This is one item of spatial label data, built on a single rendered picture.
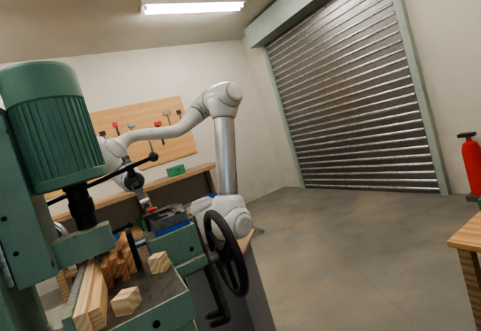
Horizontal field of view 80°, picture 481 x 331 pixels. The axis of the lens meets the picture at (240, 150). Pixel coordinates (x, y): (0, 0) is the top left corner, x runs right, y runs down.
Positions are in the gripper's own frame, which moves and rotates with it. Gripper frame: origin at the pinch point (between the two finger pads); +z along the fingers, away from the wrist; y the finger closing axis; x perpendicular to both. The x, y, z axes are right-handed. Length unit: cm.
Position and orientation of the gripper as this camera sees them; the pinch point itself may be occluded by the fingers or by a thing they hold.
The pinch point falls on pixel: (137, 183)
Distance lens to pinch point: 103.1
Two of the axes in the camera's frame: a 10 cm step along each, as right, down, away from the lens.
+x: 8.4, -3.7, 4.0
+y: -3.6, -9.3, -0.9
